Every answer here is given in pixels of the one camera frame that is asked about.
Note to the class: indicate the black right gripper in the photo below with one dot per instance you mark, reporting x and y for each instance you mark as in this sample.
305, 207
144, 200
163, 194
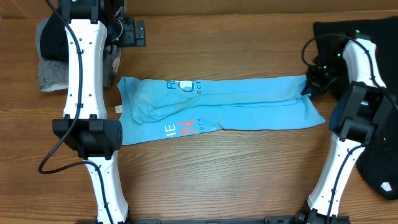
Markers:
318, 86

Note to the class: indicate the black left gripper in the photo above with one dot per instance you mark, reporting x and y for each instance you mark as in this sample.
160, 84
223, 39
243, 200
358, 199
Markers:
129, 39

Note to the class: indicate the light blue printed t-shirt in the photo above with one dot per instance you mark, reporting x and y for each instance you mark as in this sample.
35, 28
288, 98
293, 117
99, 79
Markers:
162, 109

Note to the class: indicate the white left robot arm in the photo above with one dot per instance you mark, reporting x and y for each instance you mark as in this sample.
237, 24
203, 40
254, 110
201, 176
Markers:
90, 27

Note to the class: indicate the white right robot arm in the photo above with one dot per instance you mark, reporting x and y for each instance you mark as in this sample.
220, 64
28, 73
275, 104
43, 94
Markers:
357, 119

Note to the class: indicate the white folded garment under stack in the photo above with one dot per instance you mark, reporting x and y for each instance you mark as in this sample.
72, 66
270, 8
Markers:
115, 59

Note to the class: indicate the black folded garment on stack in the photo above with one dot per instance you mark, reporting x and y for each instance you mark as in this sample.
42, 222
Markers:
53, 40

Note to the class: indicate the grey folded shorts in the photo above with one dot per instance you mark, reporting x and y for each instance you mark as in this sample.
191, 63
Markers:
53, 75

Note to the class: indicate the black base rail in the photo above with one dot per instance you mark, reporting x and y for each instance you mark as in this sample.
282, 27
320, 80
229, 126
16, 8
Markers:
267, 220

